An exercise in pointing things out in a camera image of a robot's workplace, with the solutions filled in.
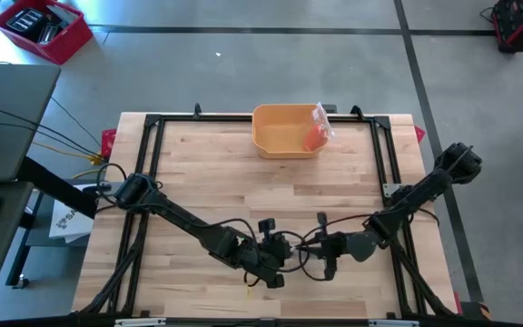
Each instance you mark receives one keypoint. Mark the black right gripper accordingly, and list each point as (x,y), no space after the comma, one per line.
(334,247)

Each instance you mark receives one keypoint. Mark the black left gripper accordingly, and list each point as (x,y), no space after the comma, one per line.
(268,254)

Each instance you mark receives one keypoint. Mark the orange elastic bandage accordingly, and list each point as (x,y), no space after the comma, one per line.
(313,138)

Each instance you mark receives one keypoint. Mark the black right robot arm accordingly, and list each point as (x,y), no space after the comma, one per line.
(425,188)

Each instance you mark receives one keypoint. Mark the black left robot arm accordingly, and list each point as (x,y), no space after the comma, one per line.
(184,222)

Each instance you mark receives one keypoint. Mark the yellow plastic bin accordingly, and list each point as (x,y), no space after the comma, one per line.
(279,136)

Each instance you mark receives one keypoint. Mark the red tag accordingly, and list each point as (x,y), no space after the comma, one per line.
(108,138)
(419,134)

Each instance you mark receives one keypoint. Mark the orange and black caster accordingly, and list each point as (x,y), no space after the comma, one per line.
(483,311)

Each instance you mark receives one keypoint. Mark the white sheet with logo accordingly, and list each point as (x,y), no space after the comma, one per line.
(68,222)

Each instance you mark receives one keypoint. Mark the black desk support beam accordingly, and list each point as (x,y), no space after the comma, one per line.
(52,184)

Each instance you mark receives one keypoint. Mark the red plastic crate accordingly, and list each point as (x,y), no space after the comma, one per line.
(68,41)

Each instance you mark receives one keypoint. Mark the red and black tool case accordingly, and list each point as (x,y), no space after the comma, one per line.
(522,22)

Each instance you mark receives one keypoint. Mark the black and silver device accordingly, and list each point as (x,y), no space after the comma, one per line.
(48,32)

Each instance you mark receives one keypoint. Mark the black device with white stripes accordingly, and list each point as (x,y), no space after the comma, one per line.
(24,19)

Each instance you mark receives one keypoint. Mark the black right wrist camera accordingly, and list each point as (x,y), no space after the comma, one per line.
(329,273)

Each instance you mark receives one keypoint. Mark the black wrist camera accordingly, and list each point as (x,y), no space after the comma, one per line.
(276,281)
(329,273)

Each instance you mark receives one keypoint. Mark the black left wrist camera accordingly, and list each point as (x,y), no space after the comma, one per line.
(276,281)

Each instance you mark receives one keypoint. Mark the silver corner bracket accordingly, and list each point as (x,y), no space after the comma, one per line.
(389,188)

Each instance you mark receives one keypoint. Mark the white table bracket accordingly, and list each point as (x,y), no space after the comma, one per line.
(139,323)
(393,324)

